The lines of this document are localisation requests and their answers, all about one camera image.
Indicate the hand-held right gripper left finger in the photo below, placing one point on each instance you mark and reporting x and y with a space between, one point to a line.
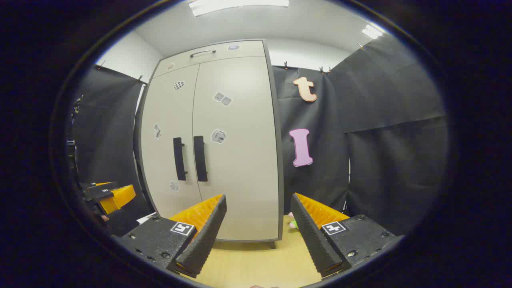
208 236

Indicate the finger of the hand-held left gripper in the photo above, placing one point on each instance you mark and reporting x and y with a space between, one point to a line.
120 196

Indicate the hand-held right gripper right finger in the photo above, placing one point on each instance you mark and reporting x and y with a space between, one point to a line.
310 236

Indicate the grey cabinet door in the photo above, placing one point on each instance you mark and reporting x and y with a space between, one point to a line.
164 120
248 160

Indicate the grey double-door shoe cabinet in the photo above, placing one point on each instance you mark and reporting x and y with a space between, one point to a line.
248 48

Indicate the small pink toy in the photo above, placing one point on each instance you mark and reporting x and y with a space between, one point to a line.
292 222

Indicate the black backdrop cloth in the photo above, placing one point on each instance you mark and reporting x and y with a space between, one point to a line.
380 160
108 132

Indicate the small ceiling light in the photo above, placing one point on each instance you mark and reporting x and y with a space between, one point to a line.
372 32

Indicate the long ceiling light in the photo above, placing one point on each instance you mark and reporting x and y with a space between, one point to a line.
236 6

